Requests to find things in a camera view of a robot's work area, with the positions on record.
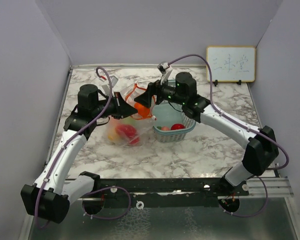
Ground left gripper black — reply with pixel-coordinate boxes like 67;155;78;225
92;91;138;120

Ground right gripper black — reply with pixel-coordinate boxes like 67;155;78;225
134;74;186;109

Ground orange toy tangerine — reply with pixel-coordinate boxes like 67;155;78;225
134;102;151;119

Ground red toy pepper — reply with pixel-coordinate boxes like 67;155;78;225
115;124;137;139

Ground clear zip bag orange zipper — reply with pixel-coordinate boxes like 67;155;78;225
104;83;157;147

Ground red toy apple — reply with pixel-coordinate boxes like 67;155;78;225
170;123;186;131
129;136;140;146

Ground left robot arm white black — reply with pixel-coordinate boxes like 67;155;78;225
20;84;138;224

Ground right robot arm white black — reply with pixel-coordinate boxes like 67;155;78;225
134;72;279;196

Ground blue white plastic basket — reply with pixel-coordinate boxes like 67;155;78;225
152;98;196;143

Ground pink toy peach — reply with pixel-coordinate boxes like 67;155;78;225
161;126;170;131

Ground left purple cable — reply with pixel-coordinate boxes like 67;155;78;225
35;66;113;230

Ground purple cable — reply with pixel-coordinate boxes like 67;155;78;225
35;66;113;230
168;53;290;171

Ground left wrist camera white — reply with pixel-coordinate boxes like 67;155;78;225
99;74;120;95

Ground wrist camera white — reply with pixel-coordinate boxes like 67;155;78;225
99;74;120;95
157;62;173;85

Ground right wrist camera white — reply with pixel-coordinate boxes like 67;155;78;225
157;62;173;85

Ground small whiteboard wooden frame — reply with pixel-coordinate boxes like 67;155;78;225
206;45;256;83

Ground black mounting rail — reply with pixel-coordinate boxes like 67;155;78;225
71;168;251;209

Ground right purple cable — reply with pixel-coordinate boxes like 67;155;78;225
168;53;290;171

